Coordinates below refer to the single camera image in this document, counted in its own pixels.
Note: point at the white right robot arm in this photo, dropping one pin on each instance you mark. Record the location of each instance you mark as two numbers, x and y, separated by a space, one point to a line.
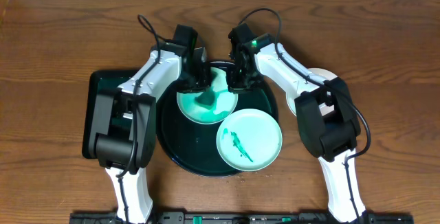
328 122

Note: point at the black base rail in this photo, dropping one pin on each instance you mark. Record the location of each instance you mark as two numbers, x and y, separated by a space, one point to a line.
210 218

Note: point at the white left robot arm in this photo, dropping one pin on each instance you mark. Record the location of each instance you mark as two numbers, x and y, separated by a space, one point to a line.
120 123

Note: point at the mint green plate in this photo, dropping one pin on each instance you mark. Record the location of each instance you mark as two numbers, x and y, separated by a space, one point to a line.
225 101
249 140

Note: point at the green scrubbing sponge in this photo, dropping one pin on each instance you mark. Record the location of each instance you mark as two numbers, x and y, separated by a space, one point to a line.
206 99

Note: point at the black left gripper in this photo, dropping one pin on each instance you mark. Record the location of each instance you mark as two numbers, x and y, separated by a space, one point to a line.
195 84

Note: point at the mint green plate front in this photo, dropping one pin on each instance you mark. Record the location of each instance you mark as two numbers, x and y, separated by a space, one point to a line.
249 140

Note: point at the white plate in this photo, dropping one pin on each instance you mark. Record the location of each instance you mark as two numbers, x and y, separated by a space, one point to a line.
309 87

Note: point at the rectangular black water tray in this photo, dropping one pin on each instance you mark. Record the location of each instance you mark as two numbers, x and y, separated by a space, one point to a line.
101 79

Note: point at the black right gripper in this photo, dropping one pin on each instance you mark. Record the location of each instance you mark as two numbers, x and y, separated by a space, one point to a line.
235 86

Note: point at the round black tray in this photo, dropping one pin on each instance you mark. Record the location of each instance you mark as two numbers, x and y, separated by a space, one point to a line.
192 146

